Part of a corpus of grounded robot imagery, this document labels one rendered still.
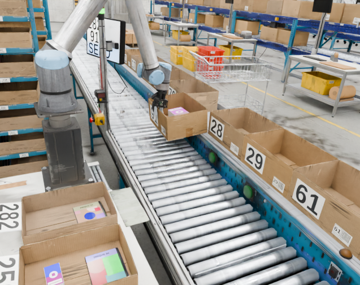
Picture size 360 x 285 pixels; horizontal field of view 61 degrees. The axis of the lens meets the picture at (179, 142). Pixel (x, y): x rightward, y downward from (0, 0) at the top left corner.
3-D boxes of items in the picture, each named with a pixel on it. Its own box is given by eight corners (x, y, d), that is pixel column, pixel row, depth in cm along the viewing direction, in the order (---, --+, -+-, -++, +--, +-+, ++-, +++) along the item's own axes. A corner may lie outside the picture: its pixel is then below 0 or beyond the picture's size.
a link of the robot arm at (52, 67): (40, 93, 145) (34, 55, 137) (38, 83, 159) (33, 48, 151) (73, 90, 151) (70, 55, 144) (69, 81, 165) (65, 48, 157)
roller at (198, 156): (128, 171, 194) (128, 164, 192) (200, 158, 214) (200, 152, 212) (130, 175, 190) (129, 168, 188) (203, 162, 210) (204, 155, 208)
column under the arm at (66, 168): (45, 192, 162) (35, 136, 147) (40, 168, 182) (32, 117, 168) (94, 182, 173) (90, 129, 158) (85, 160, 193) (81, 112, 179)
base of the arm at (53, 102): (40, 115, 147) (37, 95, 143) (36, 102, 162) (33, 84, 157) (81, 109, 156) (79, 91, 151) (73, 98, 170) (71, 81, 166)
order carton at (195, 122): (149, 119, 231) (147, 98, 223) (185, 112, 240) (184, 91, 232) (167, 141, 198) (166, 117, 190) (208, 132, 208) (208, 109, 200)
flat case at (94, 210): (81, 234, 135) (81, 232, 134) (72, 210, 150) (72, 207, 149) (111, 225, 141) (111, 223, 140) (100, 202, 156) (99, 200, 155)
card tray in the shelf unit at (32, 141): (-10, 155, 234) (-13, 144, 229) (-5, 139, 259) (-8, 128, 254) (47, 149, 248) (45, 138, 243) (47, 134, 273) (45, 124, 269)
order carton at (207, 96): (166, 99, 272) (167, 80, 265) (195, 96, 283) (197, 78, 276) (185, 114, 240) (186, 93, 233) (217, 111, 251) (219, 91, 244)
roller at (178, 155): (125, 166, 200) (125, 159, 197) (196, 154, 220) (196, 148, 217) (127, 169, 196) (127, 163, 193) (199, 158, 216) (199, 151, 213)
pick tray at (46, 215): (24, 214, 146) (20, 196, 141) (104, 196, 161) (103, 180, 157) (25, 256, 123) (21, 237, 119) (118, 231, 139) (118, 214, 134)
